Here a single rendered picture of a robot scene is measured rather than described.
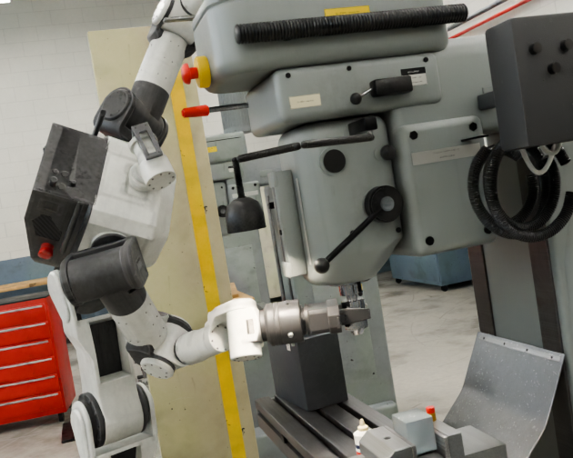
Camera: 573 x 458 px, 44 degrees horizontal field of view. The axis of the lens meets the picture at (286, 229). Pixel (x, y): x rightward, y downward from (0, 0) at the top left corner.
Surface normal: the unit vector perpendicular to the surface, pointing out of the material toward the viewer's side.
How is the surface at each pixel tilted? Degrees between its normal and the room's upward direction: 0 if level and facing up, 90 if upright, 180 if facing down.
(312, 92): 90
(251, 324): 68
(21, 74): 90
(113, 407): 81
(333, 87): 90
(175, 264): 90
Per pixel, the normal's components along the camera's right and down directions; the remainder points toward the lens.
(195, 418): 0.29, 0.00
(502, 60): -0.95, 0.17
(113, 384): 0.62, 0.04
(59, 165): 0.43, -0.56
